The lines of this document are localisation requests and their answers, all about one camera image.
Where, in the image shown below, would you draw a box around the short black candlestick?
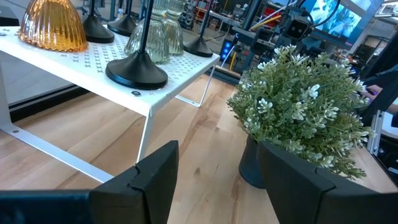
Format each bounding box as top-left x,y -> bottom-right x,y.
183,0 -> 216,58
105,0 -> 169,91

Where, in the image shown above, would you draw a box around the black computer with blue lights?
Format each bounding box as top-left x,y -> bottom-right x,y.
220,38 -> 236,62

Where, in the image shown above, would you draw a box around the silver aluminium bracket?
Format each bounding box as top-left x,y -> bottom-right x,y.
367,109 -> 387,157

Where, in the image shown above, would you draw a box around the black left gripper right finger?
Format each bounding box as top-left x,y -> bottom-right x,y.
257,141 -> 398,224

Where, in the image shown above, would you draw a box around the amber ribbed glass candle holder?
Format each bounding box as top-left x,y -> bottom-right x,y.
17,0 -> 89,53

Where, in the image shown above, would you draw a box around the computer monitor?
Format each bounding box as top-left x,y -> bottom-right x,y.
299,0 -> 387,49

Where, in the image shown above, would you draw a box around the clear green glass candle holder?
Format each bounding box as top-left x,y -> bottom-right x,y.
162,0 -> 185,57
124,0 -> 171,65

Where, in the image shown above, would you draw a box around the artificial green plant white flowers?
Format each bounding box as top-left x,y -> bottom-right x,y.
226,44 -> 374,190

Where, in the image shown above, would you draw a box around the white perforated metal shelf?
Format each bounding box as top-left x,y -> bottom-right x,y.
0,26 -> 221,185

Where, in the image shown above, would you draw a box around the tall black candlestick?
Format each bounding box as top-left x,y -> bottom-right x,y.
81,0 -> 116,44
107,0 -> 138,37

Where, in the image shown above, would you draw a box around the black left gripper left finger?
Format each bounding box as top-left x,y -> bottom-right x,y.
0,140 -> 180,224

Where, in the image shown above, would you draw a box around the person's hand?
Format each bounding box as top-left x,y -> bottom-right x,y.
361,84 -> 384,101

